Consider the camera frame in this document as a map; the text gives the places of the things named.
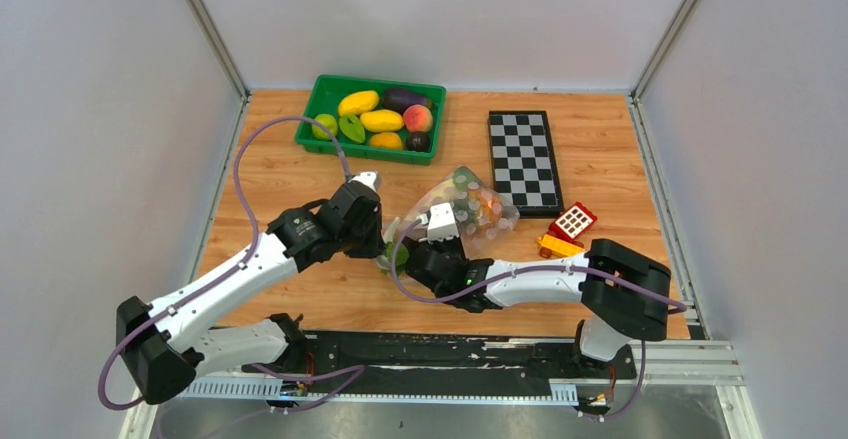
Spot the white fake radish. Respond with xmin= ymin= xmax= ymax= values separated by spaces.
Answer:
xmin=382 ymin=217 xmax=401 ymax=259

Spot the clear dotted zip bag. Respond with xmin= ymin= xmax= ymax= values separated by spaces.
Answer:
xmin=376 ymin=166 xmax=520 ymax=273

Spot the green fake pear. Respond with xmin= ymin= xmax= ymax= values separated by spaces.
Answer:
xmin=311 ymin=113 xmax=339 ymax=141

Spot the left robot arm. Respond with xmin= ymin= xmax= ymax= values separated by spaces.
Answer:
xmin=116 ymin=171 xmax=384 ymax=405

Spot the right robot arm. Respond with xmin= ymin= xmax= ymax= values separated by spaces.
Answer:
xmin=403 ymin=239 xmax=683 ymax=377

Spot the orange fake fruit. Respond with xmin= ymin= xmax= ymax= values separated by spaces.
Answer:
xmin=368 ymin=132 xmax=405 ymax=150

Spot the green fake avocado half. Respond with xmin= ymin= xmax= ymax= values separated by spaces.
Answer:
xmin=338 ymin=114 xmax=367 ymax=144

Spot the dark fake passion fruit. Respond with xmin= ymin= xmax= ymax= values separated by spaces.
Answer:
xmin=405 ymin=131 xmax=432 ymax=153

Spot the yellow fake potato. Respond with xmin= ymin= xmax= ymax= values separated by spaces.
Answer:
xmin=359 ymin=109 xmax=405 ymax=133

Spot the yellow fake mango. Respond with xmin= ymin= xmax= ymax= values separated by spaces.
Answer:
xmin=337 ymin=90 xmax=380 ymax=116

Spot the red yellow fake peach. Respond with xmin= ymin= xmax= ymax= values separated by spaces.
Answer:
xmin=402 ymin=104 xmax=434 ymax=133

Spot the dark purple fake eggplant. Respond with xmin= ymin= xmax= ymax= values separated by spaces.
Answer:
xmin=381 ymin=86 xmax=433 ymax=114

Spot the green plastic tray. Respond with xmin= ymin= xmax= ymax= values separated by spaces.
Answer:
xmin=294 ymin=74 xmax=448 ymax=166

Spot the yellow toy wagon block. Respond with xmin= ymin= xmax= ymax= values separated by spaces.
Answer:
xmin=536 ymin=233 xmax=585 ymax=259

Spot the black white checkerboard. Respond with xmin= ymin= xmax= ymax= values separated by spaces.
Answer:
xmin=487 ymin=110 xmax=565 ymax=219

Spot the red toy window block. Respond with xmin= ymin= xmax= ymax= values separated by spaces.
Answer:
xmin=548 ymin=202 xmax=598 ymax=243

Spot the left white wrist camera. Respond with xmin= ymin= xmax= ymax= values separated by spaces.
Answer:
xmin=349 ymin=171 xmax=381 ymax=193

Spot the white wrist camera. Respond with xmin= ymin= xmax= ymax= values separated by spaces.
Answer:
xmin=349 ymin=171 xmax=381 ymax=193
xmin=418 ymin=202 xmax=460 ymax=242

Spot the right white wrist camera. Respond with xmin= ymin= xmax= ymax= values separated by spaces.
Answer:
xmin=418 ymin=202 xmax=460 ymax=242

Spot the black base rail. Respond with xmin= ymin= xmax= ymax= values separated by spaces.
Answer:
xmin=267 ymin=330 xmax=638 ymax=404

